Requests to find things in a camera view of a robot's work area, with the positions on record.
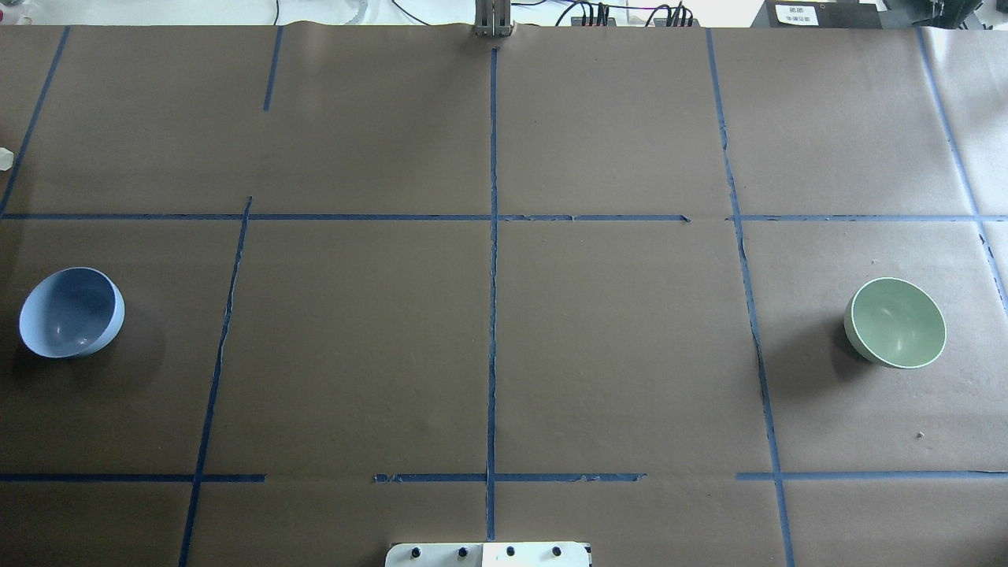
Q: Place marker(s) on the aluminium frame post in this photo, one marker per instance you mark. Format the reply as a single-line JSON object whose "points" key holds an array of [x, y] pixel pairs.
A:
{"points": [[493, 18]]}

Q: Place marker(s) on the blue bowl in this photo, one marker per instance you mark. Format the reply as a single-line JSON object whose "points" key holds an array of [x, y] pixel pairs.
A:
{"points": [[73, 313]]}

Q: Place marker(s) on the black power box with label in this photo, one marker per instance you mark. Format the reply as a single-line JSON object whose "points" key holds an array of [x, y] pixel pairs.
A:
{"points": [[817, 14]]}

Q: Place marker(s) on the green bowl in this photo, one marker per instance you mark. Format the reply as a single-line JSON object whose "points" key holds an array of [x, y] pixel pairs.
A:
{"points": [[895, 324]]}

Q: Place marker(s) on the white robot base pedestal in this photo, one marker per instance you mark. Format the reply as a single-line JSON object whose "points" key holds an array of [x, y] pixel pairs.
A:
{"points": [[524, 553]]}

